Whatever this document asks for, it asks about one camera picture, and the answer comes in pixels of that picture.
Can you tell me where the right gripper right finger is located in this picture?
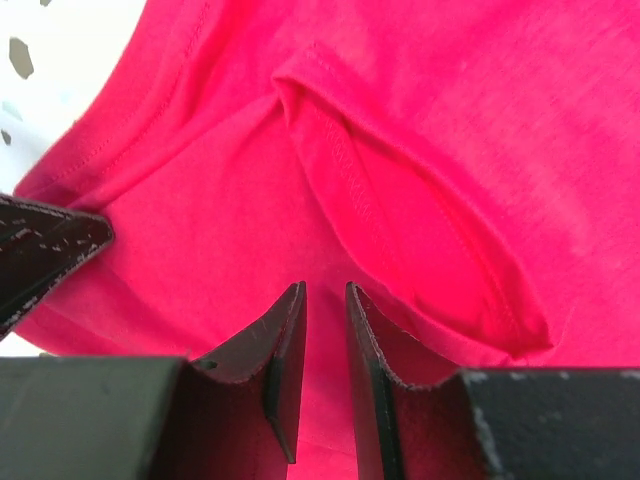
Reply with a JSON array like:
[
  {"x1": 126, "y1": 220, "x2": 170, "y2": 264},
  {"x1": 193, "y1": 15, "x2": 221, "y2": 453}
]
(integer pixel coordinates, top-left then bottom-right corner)
[{"x1": 345, "y1": 282, "x2": 450, "y2": 479}]

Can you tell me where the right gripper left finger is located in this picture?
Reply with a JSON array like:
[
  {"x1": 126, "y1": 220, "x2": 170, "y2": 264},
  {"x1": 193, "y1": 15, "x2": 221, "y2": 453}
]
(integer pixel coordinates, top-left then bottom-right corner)
[{"x1": 191, "y1": 282, "x2": 306, "y2": 464}]

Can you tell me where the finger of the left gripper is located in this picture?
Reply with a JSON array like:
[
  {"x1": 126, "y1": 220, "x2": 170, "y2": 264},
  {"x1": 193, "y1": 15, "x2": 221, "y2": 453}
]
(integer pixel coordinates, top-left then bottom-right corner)
[{"x1": 1, "y1": 195, "x2": 114, "y2": 337}]

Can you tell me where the magenta t shirt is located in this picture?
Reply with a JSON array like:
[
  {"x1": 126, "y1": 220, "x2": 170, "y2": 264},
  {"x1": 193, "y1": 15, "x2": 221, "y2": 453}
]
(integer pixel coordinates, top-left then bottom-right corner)
[{"x1": 16, "y1": 1, "x2": 639, "y2": 479}]

